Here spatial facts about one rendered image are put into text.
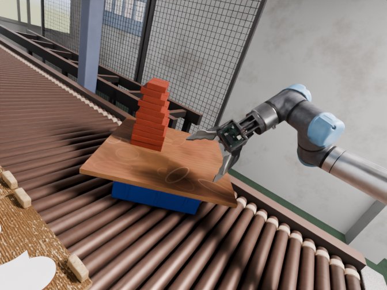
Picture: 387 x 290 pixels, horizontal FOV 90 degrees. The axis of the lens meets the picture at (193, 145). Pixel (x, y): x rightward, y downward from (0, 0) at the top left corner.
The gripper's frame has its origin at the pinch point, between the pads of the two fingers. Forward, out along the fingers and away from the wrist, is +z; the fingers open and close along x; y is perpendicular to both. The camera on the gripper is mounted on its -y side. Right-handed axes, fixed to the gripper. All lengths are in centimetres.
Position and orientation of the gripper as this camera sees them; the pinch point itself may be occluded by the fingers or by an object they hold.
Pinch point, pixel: (198, 160)
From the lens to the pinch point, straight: 57.5
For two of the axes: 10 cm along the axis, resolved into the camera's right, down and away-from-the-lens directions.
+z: -8.4, 5.4, -0.1
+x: 5.2, 8.2, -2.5
